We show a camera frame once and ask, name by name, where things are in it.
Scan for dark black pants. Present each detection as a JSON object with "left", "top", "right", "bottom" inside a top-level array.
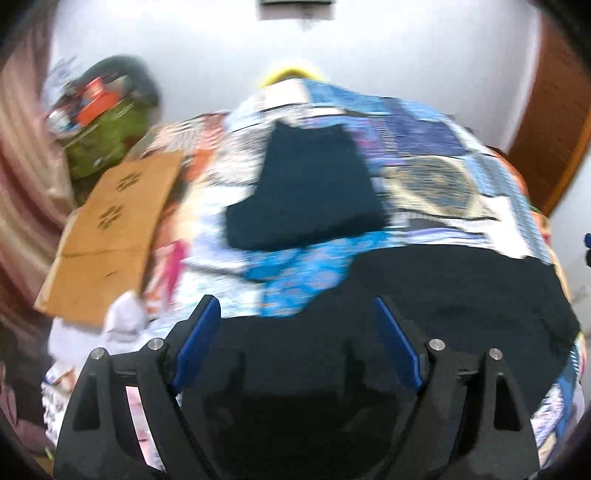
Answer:
[{"left": 183, "top": 245, "right": 580, "bottom": 479}]

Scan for white crumpled cloth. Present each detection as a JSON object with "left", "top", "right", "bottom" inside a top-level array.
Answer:
[{"left": 48, "top": 291, "right": 148, "bottom": 365}]

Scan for brown wooden door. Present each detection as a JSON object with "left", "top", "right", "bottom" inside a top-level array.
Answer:
[{"left": 508, "top": 19, "right": 590, "bottom": 216}]

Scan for blue patchwork bedspread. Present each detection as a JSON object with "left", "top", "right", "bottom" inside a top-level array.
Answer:
[{"left": 41, "top": 78, "right": 585, "bottom": 471}]

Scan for brown cardboard box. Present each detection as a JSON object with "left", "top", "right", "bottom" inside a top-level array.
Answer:
[{"left": 35, "top": 151, "right": 183, "bottom": 329}]

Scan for pink cloth strip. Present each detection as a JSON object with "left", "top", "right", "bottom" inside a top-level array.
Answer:
[{"left": 162, "top": 240, "right": 189, "bottom": 309}]

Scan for striped pink curtain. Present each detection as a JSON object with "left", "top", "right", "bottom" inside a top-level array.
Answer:
[{"left": 0, "top": 13, "right": 77, "bottom": 324}]

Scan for green fabric bag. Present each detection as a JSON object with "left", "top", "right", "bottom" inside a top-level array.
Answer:
[{"left": 62, "top": 99, "right": 150, "bottom": 180}]

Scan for folded dark teal garment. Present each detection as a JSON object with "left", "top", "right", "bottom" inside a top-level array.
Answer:
[{"left": 225, "top": 122, "right": 386, "bottom": 252}]

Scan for orange box in bag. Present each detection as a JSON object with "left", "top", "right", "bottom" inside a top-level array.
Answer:
[{"left": 76, "top": 77, "right": 121, "bottom": 127}]

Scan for grey neck pillow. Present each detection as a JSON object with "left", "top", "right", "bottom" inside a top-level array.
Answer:
[{"left": 76, "top": 55, "right": 160, "bottom": 108}]

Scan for yellow curved tube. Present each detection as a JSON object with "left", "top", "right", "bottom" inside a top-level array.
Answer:
[{"left": 259, "top": 67, "right": 318, "bottom": 89}]

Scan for wall mounted black screen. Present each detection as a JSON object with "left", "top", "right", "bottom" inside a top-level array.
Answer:
[{"left": 259, "top": 0, "right": 334, "bottom": 5}]

